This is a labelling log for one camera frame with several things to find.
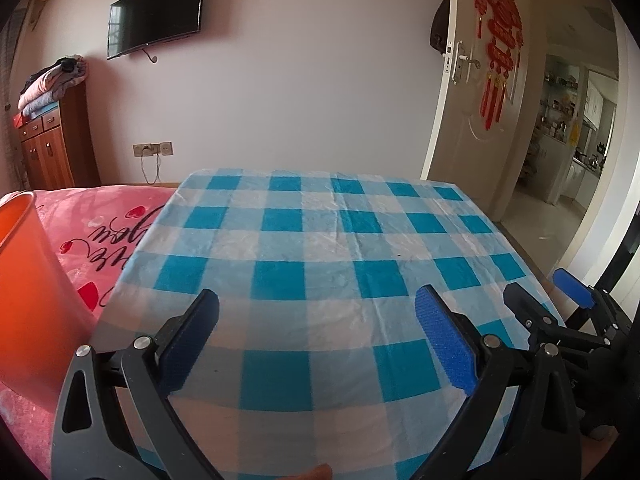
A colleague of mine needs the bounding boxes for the white bedroom door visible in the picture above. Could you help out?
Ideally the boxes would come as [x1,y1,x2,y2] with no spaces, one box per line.
[422,0,530,217]

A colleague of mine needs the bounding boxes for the wall power outlet strip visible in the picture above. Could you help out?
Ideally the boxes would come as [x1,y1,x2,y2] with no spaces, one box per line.
[132,142,174,157]

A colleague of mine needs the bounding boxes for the folded blankets pile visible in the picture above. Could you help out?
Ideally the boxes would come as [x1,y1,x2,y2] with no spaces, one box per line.
[12,55,88,128]

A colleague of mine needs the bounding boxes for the wooden bed frame edge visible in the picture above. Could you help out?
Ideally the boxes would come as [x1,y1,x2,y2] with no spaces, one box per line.
[104,182,180,190]

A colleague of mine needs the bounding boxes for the white power cable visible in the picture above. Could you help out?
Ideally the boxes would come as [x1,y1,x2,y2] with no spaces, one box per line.
[139,152,164,187]

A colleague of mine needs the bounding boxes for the red chinese knot decoration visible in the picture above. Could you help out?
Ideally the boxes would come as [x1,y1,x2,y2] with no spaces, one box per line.
[474,0,524,130]

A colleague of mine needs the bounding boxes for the orange plastic trash bucket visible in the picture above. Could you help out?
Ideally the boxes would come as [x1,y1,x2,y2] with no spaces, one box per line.
[0,192,96,413]

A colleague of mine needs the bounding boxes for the wooden dresser cabinet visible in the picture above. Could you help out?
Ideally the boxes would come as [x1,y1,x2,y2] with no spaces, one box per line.
[14,82,101,191]

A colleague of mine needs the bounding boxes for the silver door handle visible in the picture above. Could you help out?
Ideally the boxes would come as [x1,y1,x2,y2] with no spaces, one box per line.
[450,40,482,84]

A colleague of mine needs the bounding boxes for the blue white checkered blanket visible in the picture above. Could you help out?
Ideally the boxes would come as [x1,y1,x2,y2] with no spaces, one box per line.
[92,169,548,479]

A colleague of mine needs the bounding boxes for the dark bag behind door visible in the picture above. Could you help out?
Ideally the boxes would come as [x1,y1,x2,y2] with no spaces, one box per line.
[430,0,450,54]

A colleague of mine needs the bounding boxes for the pink printed bedspread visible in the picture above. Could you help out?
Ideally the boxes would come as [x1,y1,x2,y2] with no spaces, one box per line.
[1,185,174,477]

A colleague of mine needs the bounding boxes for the wall mounted black television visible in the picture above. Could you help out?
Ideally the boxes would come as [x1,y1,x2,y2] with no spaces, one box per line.
[106,0,204,60]

